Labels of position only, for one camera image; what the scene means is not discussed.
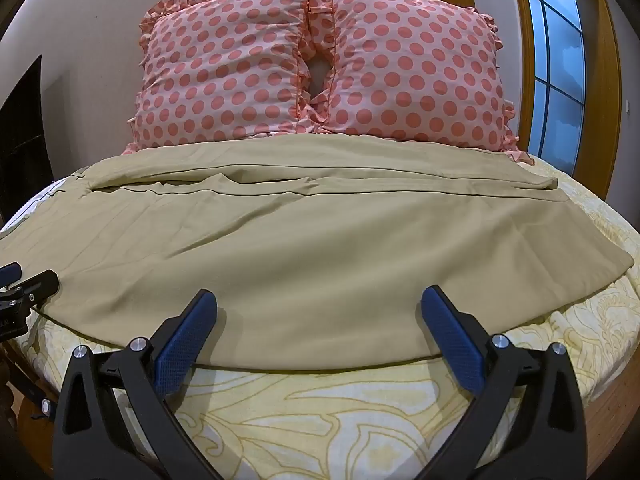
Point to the glass window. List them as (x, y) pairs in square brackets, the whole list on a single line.
[(557, 60)]

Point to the pink polka-dot ruffled pillow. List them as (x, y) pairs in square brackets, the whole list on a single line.
[(415, 70), (220, 70)]

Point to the yellow patterned bed sheet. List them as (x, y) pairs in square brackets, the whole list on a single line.
[(320, 415)]

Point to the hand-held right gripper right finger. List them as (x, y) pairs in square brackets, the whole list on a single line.
[(452, 340)]

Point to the dark wooden cabinet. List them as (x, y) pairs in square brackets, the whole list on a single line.
[(22, 130)]

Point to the khaki pants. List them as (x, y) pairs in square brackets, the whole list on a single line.
[(300, 240)]

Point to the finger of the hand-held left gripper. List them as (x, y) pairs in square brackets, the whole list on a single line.
[(9, 275), (37, 284)]

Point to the wooden bed frame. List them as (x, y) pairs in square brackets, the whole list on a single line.
[(615, 390)]

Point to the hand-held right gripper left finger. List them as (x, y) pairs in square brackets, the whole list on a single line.
[(182, 340)]

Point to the window with wooden frame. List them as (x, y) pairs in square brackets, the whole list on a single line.
[(510, 35)]

